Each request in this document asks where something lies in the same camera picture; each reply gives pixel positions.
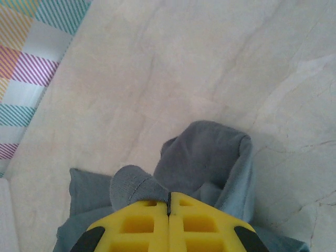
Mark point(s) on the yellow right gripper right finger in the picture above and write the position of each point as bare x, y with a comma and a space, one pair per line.
210, 236

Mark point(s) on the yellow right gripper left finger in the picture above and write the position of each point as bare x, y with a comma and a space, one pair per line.
136, 236

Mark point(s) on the gray t-shirt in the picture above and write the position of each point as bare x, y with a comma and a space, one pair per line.
204, 157

